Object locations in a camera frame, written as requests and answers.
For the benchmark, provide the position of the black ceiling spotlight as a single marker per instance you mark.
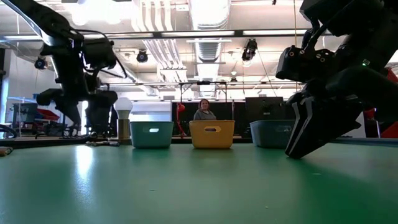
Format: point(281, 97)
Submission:
point(250, 49)
point(142, 57)
point(40, 63)

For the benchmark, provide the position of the person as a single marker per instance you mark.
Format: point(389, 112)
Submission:
point(204, 113)

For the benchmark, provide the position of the black aluminium table frame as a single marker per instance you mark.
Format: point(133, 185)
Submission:
point(46, 141)

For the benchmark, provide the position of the light teal plastic bin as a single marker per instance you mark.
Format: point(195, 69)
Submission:
point(140, 137)

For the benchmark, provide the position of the yellow plastic bin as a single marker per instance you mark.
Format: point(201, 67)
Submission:
point(199, 138)

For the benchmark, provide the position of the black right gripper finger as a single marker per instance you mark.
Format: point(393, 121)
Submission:
point(326, 124)
point(293, 127)

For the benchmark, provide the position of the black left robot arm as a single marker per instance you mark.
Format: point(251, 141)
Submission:
point(46, 18)

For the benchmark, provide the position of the black monitor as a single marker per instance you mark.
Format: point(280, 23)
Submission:
point(264, 109)

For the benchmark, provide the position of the silver ventilation duct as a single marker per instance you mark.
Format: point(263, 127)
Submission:
point(209, 49)

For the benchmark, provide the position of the red articulated stand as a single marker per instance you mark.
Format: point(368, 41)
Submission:
point(180, 107)

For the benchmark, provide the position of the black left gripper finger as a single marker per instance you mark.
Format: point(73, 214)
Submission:
point(98, 119)
point(71, 113)

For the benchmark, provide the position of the blue-grey plastic bin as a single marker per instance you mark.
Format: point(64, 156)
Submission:
point(264, 137)

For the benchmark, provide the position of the green table mat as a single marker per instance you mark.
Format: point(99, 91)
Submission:
point(186, 186)

